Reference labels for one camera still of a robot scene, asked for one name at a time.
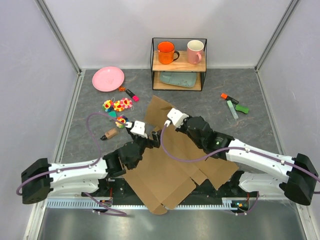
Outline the brown cardboard box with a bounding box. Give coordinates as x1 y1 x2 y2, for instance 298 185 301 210
121 94 240 216

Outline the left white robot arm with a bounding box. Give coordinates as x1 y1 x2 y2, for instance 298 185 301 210
18 130 161 205

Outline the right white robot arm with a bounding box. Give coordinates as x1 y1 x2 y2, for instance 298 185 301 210
171 113 319 206

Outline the lower rainbow flower plush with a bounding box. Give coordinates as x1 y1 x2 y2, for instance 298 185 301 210
115 115 128 129

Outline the rainbow flower plush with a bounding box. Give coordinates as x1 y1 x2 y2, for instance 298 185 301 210
102 99 114 113
115 115 128 129

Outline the teal green eraser block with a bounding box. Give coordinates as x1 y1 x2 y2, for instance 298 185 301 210
108 111 117 118

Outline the pink black highlighter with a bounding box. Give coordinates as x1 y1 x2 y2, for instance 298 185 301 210
125 89 140 102

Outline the pink petal flower plush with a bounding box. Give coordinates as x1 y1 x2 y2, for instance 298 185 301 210
120 97 133 109

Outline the middle orange flower plush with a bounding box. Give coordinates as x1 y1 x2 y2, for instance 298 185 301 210
113 100 125 112

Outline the orange black highlighter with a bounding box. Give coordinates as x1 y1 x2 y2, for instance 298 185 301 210
220 93 239 105

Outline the teal divided tray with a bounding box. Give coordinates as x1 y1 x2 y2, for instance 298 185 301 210
159 72 197 88

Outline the light green highlighter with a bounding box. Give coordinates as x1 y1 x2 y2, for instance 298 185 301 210
226 100 239 120

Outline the left rainbow flower plush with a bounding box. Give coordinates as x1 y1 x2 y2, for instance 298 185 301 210
102 99 114 113

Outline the small orange bow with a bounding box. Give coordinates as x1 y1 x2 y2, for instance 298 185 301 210
118 86 126 92

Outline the pink round plate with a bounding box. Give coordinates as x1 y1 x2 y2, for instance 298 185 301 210
92 66 125 92

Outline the pink ceramic mug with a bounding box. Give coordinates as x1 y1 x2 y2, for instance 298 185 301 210
187 39 205 65

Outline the orange enamel mug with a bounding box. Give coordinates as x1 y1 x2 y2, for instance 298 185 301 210
157 41 180 65

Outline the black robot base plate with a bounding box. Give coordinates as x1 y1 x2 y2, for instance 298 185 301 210
90 178 248 205

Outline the black wire wooden shelf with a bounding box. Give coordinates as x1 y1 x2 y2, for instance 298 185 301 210
150 37 208 91

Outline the slotted cable duct rail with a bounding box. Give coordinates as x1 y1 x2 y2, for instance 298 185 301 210
46 197 251 210

